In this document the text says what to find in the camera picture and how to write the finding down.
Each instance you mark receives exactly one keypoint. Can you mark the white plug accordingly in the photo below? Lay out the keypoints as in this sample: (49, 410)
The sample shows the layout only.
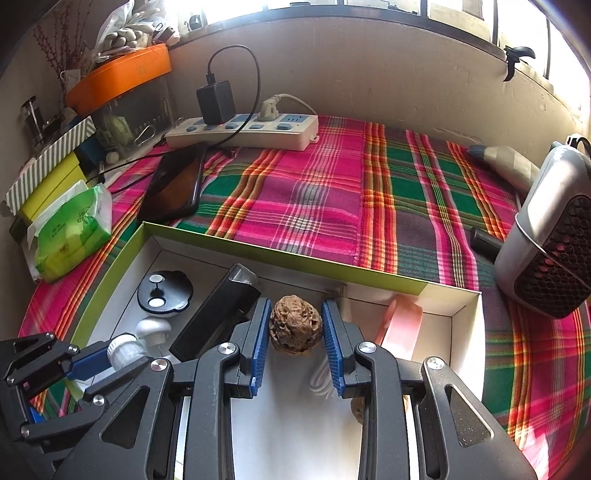
(269, 110)

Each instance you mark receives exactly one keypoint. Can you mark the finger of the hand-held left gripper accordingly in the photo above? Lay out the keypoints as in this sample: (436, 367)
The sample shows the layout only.
(90, 361)
(92, 401)

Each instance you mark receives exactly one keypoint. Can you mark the orange box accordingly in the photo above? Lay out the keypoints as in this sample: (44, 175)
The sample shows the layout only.
(120, 76)

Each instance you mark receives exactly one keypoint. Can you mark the brown walnut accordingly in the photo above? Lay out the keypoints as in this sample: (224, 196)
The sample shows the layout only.
(295, 323)
(358, 410)

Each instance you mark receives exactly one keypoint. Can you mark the beige hand tool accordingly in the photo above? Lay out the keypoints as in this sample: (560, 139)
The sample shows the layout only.
(508, 164)

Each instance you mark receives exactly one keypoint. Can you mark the pink box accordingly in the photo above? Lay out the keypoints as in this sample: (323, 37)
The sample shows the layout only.
(401, 323)

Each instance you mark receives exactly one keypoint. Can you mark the black disc with white spots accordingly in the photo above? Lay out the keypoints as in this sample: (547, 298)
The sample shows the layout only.
(164, 293)

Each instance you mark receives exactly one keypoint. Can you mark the black smartphone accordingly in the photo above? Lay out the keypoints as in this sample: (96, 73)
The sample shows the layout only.
(175, 184)

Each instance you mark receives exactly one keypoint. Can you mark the green cardboard box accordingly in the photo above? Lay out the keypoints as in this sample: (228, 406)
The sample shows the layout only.
(295, 424)

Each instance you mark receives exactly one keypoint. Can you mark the yellow box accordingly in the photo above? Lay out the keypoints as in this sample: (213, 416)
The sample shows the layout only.
(51, 187)

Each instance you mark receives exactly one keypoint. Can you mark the dried flower branches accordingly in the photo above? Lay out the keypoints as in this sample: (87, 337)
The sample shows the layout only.
(51, 41)

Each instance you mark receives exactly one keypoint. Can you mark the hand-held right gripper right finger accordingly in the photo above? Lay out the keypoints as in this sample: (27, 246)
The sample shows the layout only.
(330, 344)

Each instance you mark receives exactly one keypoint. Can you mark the dark blue box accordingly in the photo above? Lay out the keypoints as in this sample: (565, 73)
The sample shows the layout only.
(90, 150)

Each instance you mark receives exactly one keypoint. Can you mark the black clip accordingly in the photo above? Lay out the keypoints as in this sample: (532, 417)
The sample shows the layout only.
(515, 57)

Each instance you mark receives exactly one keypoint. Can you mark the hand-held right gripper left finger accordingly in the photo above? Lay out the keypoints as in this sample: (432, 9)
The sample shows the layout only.
(261, 341)

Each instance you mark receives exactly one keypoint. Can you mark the white mushroom-shaped figurine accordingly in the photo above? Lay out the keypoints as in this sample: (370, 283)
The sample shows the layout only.
(152, 330)

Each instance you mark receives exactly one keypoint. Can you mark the glass coffee press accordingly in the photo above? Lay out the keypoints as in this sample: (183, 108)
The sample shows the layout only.
(32, 120)

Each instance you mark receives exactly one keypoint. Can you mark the white plastic bag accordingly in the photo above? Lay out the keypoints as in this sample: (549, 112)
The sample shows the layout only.
(117, 32)

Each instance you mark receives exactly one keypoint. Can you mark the green tissue pack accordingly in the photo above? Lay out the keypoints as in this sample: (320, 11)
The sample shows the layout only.
(69, 230)

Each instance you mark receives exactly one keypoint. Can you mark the white power strip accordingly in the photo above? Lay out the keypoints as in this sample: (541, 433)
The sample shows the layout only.
(258, 133)

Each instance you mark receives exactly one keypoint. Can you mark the grey fan heater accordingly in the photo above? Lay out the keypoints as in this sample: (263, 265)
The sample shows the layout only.
(549, 240)

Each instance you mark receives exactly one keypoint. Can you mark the white jar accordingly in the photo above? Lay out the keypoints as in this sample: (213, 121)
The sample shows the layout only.
(122, 350)

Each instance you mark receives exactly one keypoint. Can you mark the black rectangular box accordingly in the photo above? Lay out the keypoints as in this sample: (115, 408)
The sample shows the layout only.
(212, 314)

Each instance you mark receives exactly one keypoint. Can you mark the plaid cloth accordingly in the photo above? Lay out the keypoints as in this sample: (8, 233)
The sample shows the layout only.
(323, 194)

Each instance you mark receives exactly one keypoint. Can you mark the striped box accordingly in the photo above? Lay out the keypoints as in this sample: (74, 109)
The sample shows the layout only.
(51, 159)

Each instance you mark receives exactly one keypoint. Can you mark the glass container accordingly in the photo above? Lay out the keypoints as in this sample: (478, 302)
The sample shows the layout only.
(134, 120)

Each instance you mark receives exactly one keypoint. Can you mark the black charger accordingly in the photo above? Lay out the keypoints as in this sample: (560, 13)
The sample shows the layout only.
(216, 101)

